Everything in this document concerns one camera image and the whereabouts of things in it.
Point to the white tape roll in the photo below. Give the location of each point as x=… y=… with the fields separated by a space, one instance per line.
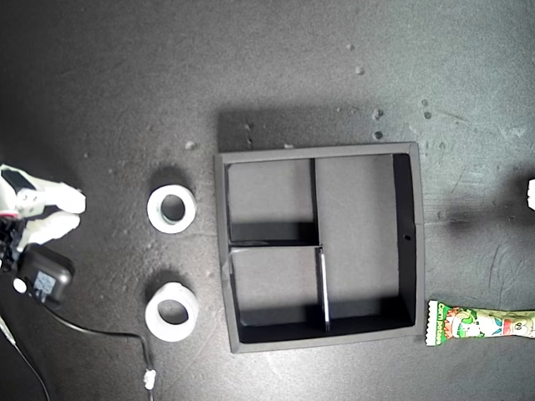
x=156 y=323
x=155 y=217

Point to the green printed snack bar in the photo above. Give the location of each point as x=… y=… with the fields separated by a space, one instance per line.
x=468 y=323

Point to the black compartment tray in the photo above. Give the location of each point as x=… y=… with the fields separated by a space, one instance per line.
x=355 y=234

